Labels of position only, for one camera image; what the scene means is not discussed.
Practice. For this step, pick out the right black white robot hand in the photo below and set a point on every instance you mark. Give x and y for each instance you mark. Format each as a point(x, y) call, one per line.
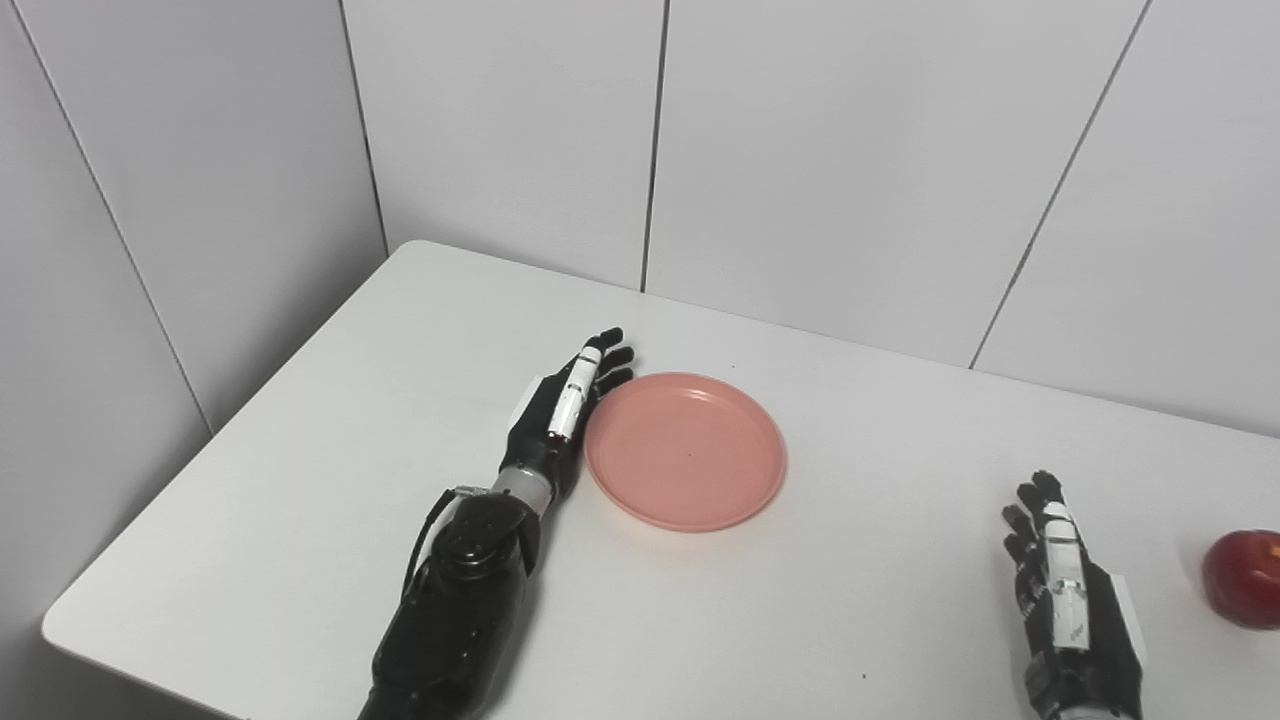
point(1110, 650)

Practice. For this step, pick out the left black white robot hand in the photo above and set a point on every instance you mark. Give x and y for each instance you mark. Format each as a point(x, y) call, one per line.
point(530, 440)

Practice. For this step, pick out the red apple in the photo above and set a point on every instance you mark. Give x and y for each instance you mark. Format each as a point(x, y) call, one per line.
point(1245, 580)

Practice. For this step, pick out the pink round plate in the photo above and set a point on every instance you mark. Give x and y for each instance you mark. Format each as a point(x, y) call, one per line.
point(685, 450)

